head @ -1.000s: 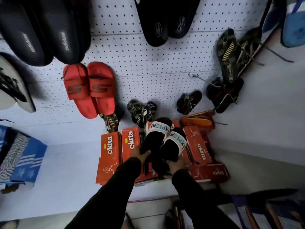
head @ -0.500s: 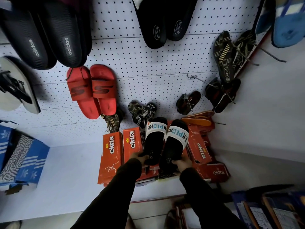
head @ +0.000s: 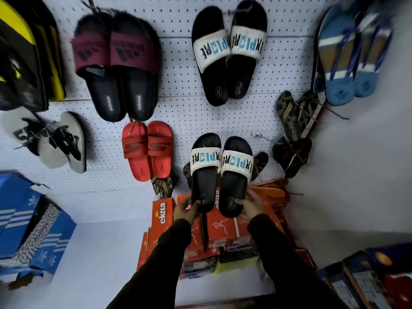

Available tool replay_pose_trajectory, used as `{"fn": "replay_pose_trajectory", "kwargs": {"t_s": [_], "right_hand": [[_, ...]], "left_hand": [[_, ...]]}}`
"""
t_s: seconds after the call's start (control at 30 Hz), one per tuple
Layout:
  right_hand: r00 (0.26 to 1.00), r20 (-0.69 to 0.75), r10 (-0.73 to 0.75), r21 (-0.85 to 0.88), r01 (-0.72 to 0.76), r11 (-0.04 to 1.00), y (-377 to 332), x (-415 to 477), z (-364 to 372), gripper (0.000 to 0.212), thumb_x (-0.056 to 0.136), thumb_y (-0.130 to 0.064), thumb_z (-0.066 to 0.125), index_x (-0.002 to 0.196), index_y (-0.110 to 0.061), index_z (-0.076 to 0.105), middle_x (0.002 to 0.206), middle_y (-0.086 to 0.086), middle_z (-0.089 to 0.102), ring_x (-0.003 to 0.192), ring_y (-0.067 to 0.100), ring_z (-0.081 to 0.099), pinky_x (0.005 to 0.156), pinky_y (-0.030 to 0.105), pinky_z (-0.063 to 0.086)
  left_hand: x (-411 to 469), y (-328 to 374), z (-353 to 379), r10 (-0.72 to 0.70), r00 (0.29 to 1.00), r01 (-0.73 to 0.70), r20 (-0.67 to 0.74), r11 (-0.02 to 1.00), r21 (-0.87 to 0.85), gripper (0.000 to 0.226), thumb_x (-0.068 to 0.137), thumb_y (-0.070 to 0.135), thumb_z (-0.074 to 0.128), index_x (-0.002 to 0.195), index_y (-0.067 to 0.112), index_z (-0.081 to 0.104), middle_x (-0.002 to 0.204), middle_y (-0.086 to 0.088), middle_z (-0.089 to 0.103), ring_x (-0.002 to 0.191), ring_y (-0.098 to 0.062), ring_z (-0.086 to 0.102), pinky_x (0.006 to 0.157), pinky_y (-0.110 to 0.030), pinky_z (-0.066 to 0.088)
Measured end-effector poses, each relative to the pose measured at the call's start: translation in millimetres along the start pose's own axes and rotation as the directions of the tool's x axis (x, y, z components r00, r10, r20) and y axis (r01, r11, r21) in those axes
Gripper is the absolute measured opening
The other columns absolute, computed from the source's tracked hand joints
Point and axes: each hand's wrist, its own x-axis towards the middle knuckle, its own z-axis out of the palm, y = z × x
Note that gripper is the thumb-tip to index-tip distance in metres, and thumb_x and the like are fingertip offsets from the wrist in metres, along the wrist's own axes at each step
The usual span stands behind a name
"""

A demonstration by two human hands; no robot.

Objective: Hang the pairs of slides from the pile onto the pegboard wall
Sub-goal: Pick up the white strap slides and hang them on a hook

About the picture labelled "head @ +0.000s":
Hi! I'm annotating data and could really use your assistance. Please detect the dark printed shoe box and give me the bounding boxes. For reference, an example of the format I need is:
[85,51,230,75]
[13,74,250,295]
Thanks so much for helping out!
[316,250,400,309]

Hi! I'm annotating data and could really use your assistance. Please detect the blue striped flip-flop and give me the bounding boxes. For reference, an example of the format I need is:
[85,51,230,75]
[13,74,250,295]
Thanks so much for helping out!
[312,5,359,107]
[353,1,394,98]

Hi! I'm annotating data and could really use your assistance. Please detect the black slide maroon strap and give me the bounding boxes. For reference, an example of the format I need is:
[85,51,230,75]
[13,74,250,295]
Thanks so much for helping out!
[70,13,127,123]
[109,11,162,122]

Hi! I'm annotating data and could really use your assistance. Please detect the red slide sandal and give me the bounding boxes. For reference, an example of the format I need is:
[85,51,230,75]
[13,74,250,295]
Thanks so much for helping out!
[121,121,152,183]
[147,120,174,179]

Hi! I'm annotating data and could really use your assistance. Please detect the pile of orange shoe boxes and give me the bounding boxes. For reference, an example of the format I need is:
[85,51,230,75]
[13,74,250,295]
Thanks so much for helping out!
[136,187,318,281]

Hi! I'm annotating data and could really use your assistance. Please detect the person's right hand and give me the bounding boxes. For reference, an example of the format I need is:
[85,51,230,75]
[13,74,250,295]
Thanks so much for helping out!
[235,189,265,221]

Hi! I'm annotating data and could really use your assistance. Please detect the person's left hand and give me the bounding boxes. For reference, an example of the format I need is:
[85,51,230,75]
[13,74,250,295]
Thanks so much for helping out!
[174,196,202,225]

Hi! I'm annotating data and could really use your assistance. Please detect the small dark brown flip-flop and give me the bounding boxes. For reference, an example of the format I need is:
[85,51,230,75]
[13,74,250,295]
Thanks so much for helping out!
[250,152,270,182]

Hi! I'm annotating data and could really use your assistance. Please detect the blue zebra-patterned shoe box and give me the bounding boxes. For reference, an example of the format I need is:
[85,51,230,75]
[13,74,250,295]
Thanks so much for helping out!
[0,201,77,282]

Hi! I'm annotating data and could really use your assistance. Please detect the dark blue shoe box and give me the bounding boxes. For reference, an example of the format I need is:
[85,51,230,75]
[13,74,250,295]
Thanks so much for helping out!
[365,242,412,309]

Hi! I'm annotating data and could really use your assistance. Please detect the orange flip-flop pair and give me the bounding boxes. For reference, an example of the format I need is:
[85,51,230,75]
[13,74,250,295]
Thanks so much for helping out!
[249,178,290,204]

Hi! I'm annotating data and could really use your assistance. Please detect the blue striped shoe box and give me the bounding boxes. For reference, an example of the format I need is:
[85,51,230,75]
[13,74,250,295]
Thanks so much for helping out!
[0,171,44,259]

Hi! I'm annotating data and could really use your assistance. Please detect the large black slide white strap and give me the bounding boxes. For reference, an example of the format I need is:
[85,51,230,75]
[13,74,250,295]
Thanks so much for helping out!
[226,0,268,100]
[191,5,232,107]

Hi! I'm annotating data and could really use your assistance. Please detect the black and yellow slipper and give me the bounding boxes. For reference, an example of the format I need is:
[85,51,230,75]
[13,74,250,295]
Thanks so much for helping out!
[0,0,49,112]
[32,0,67,102]

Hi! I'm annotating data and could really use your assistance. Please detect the black slide white printed strap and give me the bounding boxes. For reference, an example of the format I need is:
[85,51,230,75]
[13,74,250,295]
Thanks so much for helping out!
[189,132,223,214]
[218,136,255,219]

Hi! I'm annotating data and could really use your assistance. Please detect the grey flip-flop black straps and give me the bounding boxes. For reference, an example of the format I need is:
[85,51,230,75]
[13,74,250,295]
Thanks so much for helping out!
[52,111,87,175]
[1,107,69,170]

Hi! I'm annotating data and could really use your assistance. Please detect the person's left forearm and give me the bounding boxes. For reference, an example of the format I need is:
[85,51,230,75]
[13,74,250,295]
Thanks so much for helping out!
[106,218,192,309]

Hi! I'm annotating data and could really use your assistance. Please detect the person's right forearm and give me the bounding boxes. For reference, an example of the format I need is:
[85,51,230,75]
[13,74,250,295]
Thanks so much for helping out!
[247,214,350,309]

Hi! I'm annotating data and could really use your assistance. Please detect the dark brown flip-flop pair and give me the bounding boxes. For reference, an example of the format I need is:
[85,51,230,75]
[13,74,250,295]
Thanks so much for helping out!
[272,136,313,179]

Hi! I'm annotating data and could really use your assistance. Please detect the black patterned shoe box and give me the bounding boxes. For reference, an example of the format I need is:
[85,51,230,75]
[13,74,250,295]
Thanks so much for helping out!
[220,244,259,264]

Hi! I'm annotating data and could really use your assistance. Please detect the white pegboard display panel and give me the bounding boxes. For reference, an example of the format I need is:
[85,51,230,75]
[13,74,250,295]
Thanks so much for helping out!
[0,0,342,224]

